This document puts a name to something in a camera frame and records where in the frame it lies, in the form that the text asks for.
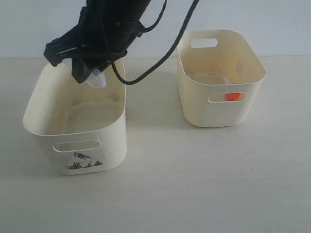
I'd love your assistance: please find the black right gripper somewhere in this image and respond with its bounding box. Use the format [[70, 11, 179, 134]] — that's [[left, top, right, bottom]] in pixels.
[[44, 0, 146, 84]]

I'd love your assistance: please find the orange-capped clear tube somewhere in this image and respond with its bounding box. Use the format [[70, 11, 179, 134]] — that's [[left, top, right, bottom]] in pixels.
[[223, 76, 241, 101]]

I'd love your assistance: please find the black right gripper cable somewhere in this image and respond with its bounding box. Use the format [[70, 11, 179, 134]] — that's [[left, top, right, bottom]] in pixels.
[[102, 0, 201, 86]]

